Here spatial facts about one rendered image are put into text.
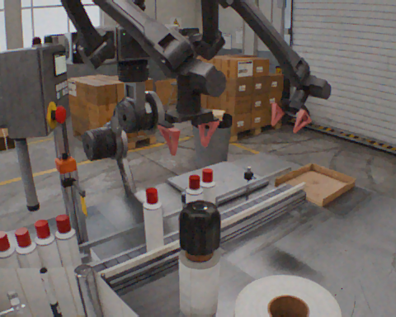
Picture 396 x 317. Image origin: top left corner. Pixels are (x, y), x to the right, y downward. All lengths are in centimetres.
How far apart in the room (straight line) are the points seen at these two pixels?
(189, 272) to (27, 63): 53
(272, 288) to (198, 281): 15
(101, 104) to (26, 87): 349
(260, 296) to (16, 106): 62
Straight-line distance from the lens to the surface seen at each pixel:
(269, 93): 511
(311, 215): 134
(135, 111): 142
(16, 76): 74
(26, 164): 85
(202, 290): 70
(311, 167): 176
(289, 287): 69
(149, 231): 94
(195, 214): 61
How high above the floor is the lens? 149
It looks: 21 degrees down
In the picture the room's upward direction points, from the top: straight up
